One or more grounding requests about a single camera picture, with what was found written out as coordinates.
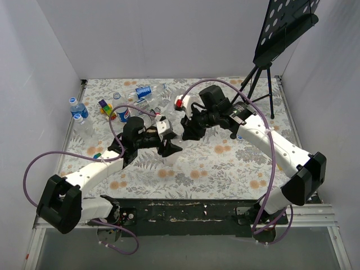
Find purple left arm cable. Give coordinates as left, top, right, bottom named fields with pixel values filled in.
left=22, top=105, right=158, bottom=255

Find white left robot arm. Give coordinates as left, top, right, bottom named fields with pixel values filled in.
left=37, top=116, right=182, bottom=234

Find colourful toy block car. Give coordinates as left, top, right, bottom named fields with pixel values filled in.
left=98, top=99, right=116, bottom=120

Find small labelled clear bottle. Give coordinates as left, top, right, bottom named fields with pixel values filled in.
left=128, top=94, right=161, bottom=113

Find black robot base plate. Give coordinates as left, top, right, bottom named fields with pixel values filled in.
left=95, top=193, right=293, bottom=240

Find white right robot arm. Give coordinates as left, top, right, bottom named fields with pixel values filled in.
left=174, top=85, right=327, bottom=224

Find Pepsi plastic bottle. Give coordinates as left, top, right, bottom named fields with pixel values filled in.
left=112, top=92, right=131, bottom=123
left=125, top=83, right=166, bottom=102

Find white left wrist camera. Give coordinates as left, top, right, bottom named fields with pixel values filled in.
left=155, top=114, right=173, bottom=140

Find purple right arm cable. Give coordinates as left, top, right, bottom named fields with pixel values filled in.
left=182, top=78, right=294, bottom=245

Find clear bottle black label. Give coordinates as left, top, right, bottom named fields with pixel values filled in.
left=142, top=106, right=161, bottom=128

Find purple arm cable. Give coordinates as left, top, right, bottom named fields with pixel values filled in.
left=182, top=78, right=294, bottom=245
left=22, top=105, right=158, bottom=255

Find Pocari Sweat plastic bottle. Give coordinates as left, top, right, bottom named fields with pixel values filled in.
left=70, top=103, right=89, bottom=119

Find black music stand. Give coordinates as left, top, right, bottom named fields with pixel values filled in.
left=240, top=0, right=319, bottom=119

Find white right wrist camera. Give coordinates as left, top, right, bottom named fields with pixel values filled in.
left=175, top=94, right=199, bottom=120

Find blue green toy block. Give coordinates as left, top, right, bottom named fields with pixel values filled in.
left=93, top=153, right=102, bottom=159

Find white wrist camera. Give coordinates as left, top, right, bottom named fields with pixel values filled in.
left=175, top=94, right=199, bottom=120
left=155, top=114, right=173, bottom=140

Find tall clear plastic bottle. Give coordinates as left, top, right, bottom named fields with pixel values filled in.
left=165, top=88, right=186, bottom=121

